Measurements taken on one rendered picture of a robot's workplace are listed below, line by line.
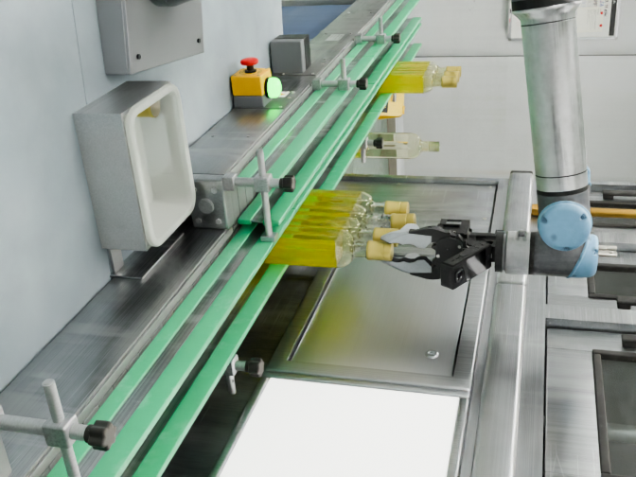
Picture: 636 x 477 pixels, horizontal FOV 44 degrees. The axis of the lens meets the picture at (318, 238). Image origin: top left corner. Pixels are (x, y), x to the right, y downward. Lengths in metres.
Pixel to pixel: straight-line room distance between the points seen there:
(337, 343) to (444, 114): 6.25
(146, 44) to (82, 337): 0.47
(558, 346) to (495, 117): 6.14
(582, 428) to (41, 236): 0.85
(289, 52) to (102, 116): 0.88
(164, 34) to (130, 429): 0.66
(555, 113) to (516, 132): 6.39
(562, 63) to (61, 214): 0.74
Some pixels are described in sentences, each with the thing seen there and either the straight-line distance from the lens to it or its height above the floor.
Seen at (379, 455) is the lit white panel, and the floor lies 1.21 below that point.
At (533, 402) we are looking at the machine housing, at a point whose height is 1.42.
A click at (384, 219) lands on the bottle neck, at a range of 1.50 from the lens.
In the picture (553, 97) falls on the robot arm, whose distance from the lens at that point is 1.18.
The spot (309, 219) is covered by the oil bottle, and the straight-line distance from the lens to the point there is 1.49.
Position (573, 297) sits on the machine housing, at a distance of 1.62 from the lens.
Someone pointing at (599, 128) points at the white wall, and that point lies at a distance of 7.57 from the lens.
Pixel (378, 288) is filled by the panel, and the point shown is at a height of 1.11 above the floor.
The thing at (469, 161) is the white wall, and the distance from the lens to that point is 7.69.
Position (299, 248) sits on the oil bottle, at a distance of 1.41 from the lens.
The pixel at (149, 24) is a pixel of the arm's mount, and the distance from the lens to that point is 1.32.
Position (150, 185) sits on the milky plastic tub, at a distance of 1.37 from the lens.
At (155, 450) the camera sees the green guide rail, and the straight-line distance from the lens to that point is 1.08.
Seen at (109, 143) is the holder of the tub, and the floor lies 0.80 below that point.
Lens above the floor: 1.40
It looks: 15 degrees down
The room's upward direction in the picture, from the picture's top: 93 degrees clockwise
